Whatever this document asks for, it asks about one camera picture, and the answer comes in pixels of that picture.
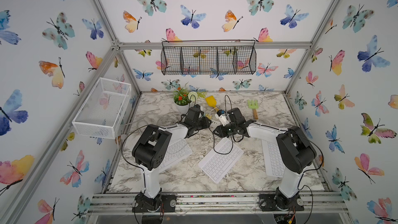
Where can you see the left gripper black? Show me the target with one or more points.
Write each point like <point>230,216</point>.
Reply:
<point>205,125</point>

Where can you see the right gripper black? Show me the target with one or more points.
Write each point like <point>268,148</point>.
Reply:
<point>221,131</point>

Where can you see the white power strip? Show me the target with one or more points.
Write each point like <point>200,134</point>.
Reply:
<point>214,122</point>

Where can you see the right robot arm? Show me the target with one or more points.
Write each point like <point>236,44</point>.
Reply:
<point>296,151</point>

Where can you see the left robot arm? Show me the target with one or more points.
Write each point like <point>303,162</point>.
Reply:
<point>150,151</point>

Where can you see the left white keyboard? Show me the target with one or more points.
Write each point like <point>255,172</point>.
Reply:
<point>176,152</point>

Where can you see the white keyboard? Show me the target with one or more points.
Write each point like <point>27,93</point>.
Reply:
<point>176,152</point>
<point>274,165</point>
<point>219,161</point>

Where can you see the middle white keyboard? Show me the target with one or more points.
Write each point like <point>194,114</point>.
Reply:
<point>219,161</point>

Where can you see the right white keyboard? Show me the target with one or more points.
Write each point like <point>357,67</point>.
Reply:
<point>274,165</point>

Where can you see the potted plant white pot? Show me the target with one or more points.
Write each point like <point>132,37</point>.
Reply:
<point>185,97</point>

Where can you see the black wire wall basket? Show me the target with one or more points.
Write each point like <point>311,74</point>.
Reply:
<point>207,57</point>

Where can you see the white mesh wall basket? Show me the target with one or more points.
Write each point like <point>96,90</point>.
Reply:
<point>101,114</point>

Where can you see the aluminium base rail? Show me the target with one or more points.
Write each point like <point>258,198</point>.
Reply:
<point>222,203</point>

